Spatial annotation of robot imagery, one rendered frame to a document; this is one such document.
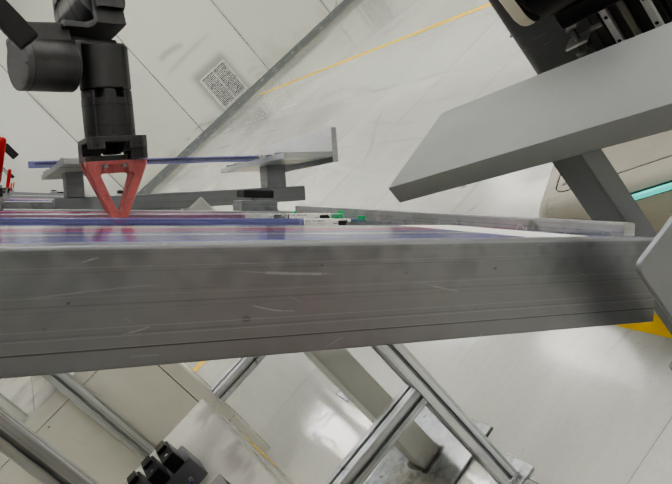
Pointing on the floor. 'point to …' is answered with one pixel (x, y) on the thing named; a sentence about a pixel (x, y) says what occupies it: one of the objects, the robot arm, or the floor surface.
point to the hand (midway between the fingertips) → (118, 216)
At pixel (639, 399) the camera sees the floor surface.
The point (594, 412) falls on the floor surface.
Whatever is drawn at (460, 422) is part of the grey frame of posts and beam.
